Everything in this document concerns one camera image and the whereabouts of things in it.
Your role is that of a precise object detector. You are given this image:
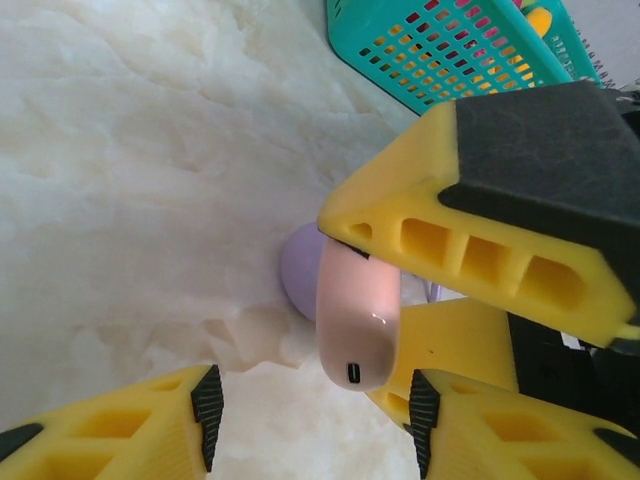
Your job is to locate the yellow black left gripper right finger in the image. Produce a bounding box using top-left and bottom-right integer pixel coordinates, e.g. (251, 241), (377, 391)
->
(402, 368), (640, 480)

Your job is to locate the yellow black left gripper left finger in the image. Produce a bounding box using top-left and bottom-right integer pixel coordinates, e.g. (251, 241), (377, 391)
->
(0, 363), (224, 480)

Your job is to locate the pink earbud charging case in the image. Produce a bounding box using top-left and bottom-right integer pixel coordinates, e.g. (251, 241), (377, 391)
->
(315, 238), (401, 390)

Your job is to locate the yellow banana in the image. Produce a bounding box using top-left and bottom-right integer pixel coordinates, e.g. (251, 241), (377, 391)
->
(519, 0), (557, 37)

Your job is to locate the teal plastic basket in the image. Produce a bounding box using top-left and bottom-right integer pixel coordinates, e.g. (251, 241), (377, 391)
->
(324, 0), (604, 119)

